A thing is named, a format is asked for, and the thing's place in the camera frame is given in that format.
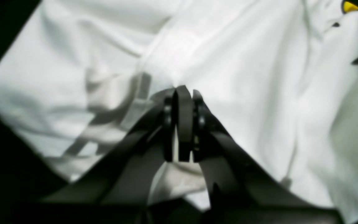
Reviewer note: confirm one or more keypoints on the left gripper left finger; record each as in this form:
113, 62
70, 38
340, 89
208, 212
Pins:
125, 175

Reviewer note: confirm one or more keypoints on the white t-shirt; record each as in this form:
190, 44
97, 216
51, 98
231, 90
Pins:
280, 75

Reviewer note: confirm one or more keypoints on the black table cloth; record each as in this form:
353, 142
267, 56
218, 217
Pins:
22, 174

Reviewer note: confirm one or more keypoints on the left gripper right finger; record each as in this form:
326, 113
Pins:
236, 184

